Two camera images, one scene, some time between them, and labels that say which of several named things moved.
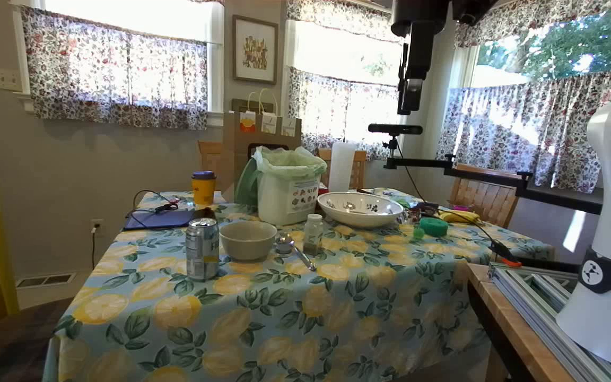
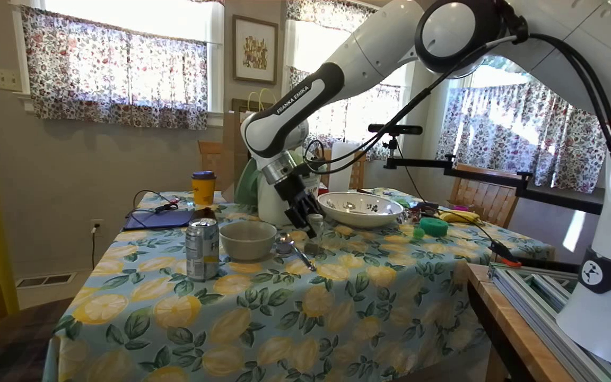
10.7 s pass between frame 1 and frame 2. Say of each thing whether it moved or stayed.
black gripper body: moved
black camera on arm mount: stayed
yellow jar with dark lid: stayed
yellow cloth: stayed
